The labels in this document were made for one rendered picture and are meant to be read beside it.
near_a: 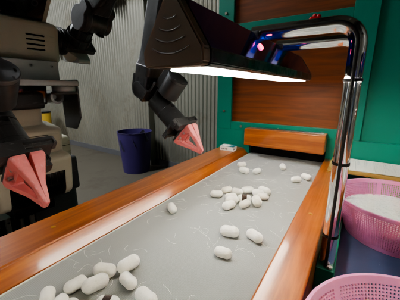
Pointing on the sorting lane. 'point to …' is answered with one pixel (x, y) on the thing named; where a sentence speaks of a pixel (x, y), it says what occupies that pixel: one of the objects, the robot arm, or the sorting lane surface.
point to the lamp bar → (214, 44)
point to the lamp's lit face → (234, 74)
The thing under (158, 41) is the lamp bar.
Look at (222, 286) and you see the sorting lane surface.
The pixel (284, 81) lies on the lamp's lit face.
